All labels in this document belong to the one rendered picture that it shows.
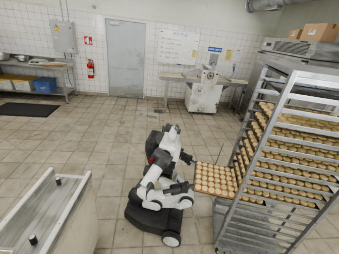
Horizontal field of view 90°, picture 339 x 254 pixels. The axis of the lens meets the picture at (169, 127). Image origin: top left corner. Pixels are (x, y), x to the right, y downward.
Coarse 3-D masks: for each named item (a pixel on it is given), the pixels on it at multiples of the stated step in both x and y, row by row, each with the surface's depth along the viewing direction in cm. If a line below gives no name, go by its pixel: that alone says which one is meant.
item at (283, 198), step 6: (234, 162) 170; (240, 174) 153; (240, 180) 146; (246, 192) 138; (252, 192) 136; (258, 192) 137; (264, 192) 137; (270, 198) 135; (276, 198) 136; (282, 198) 134; (288, 198) 135; (294, 198) 135; (300, 204) 133; (306, 204) 131; (312, 204) 132
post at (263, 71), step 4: (264, 64) 128; (264, 72) 130; (264, 76) 131; (256, 84) 137; (260, 84) 134; (252, 96) 141; (256, 96) 139; (252, 104) 143; (248, 108) 145; (248, 116) 148; (244, 124) 152; (240, 132) 156; (236, 140) 162; (240, 140) 160; (236, 148) 164; (232, 152) 168; (232, 156) 169; (228, 164) 175
